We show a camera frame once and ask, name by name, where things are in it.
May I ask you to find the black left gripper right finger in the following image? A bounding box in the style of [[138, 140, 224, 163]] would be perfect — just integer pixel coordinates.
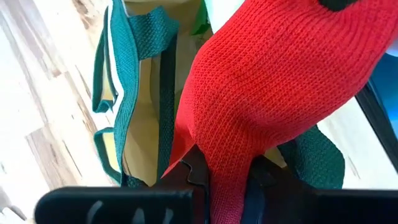
[[242, 155, 398, 224]]

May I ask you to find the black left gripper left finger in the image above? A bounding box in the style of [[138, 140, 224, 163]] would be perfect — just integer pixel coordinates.
[[34, 144, 211, 224]]

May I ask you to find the red knitted garden glove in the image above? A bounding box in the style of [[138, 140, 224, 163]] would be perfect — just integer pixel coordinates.
[[161, 0, 398, 224]]

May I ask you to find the beige gardening bag green trim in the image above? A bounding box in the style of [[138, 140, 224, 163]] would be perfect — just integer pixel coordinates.
[[91, 0, 346, 190]]

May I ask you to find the black aluminium table frame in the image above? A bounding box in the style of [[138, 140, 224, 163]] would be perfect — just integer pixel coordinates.
[[355, 80, 398, 174]]

